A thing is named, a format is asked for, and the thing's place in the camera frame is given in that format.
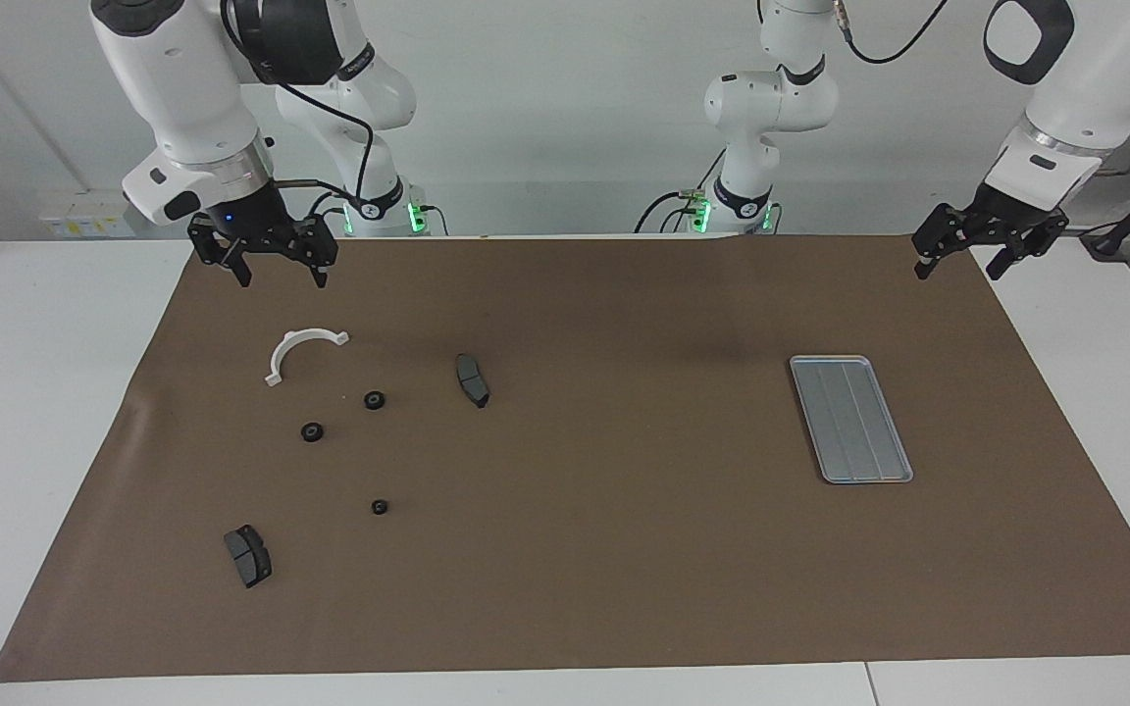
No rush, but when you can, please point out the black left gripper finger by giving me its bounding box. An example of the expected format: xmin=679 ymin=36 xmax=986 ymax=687
xmin=911 ymin=201 xmax=981 ymax=282
xmin=987 ymin=220 xmax=1069 ymax=282

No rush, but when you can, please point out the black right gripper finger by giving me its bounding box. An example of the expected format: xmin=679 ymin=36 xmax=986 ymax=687
xmin=187 ymin=216 xmax=254 ymax=289
xmin=292 ymin=218 xmax=339 ymax=291

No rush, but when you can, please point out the silver metal tray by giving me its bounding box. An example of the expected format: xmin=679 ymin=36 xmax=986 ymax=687
xmin=789 ymin=355 xmax=915 ymax=485

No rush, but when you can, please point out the long dark brake pad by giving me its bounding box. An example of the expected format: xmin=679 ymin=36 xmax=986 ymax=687
xmin=454 ymin=353 xmax=491 ymax=410

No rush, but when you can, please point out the short dark brake pad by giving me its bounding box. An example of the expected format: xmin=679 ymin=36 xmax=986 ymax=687
xmin=223 ymin=525 xmax=274 ymax=589

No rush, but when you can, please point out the brown table mat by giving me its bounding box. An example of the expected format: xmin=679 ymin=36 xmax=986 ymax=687
xmin=0 ymin=233 xmax=1130 ymax=683

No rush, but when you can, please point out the white curved plastic bracket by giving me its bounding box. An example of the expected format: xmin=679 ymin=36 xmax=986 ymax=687
xmin=264 ymin=328 xmax=351 ymax=388

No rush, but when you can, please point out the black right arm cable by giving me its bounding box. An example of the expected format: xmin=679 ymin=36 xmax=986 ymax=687
xmin=220 ymin=0 xmax=377 ymax=212

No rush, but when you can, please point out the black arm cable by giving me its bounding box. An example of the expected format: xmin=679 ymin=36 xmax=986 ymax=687
xmin=220 ymin=0 xmax=377 ymax=212
xmin=835 ymin=0 xmax=1130 ymax=182

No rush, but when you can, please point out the white wall socket box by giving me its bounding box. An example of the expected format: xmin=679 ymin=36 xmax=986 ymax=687
xmin=38 ymin=189 xmax=149 ymax=239

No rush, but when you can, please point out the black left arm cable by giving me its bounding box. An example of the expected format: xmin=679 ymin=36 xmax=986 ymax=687
xmin=835 ymin=0 xmax=1130 ymax=182

